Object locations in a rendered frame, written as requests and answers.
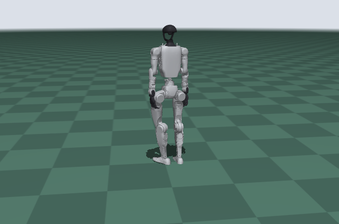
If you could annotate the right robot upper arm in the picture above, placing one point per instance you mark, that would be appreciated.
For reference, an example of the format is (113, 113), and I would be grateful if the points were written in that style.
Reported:
(184, 61)

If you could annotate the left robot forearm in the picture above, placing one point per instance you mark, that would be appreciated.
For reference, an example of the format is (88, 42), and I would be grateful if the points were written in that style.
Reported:
(152, 80)

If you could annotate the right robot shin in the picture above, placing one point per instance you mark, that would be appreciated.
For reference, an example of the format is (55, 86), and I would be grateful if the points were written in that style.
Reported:
(179, 141)

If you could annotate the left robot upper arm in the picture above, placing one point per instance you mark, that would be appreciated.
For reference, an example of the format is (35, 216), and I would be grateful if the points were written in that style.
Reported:
(154, 59)

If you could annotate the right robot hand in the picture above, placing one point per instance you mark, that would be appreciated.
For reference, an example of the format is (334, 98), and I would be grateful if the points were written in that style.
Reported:
(185, 102)

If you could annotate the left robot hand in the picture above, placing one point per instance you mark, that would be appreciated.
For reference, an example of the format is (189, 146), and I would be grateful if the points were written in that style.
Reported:
(152, 100)

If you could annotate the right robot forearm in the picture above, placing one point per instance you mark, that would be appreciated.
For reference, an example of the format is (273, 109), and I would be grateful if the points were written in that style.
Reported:
(184, 81)

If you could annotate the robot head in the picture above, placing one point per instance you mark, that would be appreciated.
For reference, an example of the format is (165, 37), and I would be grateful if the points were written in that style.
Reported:
(170, 29)

